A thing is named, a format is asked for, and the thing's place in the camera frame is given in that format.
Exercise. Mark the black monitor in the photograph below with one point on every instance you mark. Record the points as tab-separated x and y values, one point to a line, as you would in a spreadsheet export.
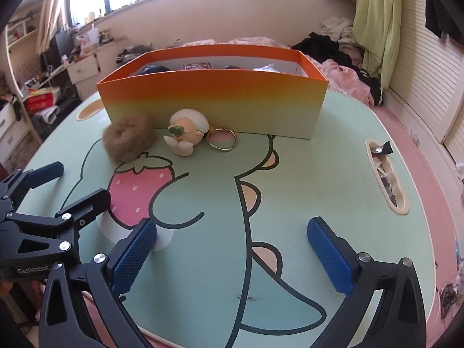
61	49

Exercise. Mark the black foil wrapper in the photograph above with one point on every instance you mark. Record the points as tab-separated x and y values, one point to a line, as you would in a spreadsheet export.
383	148

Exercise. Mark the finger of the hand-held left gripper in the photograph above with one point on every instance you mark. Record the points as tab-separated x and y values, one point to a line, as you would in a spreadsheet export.
45	174
90	205

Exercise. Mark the white drawer cabinet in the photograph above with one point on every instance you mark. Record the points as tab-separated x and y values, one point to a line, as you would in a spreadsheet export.
83	69

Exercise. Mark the black white-striped garment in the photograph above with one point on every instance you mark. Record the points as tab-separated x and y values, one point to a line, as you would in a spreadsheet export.
373	87

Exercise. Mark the green cartoon desktop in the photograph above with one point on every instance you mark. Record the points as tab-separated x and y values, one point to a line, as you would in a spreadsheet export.
290	188

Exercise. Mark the brown fur scrunchie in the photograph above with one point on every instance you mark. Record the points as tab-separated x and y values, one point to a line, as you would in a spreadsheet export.
127	137

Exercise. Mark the black clothes pile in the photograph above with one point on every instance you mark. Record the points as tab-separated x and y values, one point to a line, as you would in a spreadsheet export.
319	47

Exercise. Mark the striped clothes pile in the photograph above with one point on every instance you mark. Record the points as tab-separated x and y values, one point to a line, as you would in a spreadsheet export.
132	53

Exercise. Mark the white clothes pile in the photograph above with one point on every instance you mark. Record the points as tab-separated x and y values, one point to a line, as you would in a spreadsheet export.
337	25

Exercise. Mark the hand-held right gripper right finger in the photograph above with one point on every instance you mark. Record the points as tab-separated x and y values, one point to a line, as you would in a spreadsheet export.
328	257

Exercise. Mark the pile of small wrappers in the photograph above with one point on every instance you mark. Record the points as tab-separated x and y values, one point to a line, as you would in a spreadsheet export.
389	185

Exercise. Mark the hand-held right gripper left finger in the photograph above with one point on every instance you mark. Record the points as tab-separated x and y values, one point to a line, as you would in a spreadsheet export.
134	257

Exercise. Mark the white storage shelf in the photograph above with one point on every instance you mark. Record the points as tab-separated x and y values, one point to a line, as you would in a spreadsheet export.
11	123

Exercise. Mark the pink fleece blanket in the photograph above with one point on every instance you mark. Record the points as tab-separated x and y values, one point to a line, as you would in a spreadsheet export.
348	79

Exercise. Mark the red and white box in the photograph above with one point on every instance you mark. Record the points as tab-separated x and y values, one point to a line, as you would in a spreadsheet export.
41	99

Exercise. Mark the clear bag of dark bits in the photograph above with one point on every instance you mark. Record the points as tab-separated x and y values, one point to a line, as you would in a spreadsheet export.
449	297

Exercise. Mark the plastic cup with straw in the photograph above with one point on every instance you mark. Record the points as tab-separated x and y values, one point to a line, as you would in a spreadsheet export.
93	38

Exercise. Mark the orange cardboard box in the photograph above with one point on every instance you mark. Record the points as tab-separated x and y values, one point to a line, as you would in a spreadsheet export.
217	105

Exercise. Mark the green hanging cloth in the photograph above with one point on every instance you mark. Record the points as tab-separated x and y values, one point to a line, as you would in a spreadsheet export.
377	25

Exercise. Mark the pink bed sheet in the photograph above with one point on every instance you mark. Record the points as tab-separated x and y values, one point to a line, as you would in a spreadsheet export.
417	174

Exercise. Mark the white louvered closet doors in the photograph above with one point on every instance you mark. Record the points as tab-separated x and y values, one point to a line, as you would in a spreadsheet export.
424	90

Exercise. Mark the black hanging garment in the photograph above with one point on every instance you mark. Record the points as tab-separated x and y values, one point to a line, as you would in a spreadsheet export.
446	18

